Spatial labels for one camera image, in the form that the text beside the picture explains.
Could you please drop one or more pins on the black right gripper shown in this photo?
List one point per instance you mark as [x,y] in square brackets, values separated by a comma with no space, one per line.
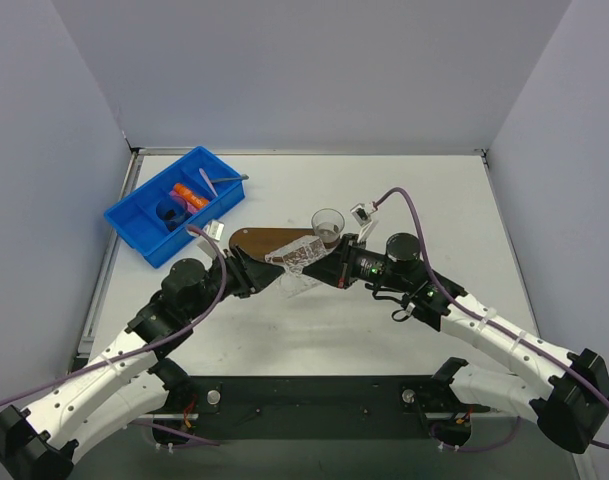
[344,263]

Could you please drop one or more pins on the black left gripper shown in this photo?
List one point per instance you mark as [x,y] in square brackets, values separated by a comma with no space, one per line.
[237,273]

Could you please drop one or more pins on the clear textured acrylic holder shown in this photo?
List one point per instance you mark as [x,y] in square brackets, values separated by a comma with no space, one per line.
[293,258]

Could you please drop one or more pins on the clear glass cup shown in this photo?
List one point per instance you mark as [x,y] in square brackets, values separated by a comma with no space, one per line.
[328,224]

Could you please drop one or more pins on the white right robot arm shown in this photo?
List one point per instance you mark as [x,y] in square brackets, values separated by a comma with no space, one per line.
[566,394]

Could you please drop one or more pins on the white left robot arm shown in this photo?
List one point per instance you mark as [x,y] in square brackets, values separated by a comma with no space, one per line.
[134,375]

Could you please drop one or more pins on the brown wooden oval tray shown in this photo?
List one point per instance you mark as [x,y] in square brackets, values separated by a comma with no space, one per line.
[256,242]

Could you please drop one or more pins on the pink toothpaste tube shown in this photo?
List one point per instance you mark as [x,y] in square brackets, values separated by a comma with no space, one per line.
[183,202]

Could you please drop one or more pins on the orange toothpaste tube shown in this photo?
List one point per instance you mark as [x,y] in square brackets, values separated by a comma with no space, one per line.
[195,200]

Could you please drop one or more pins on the blue plastic divided bin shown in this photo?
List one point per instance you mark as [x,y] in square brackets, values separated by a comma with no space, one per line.
[135,220]

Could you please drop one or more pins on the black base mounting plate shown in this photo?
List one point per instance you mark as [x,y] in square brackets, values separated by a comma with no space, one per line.
[226,408]

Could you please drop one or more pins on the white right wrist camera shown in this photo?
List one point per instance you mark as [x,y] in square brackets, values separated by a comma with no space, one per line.
[364,214]

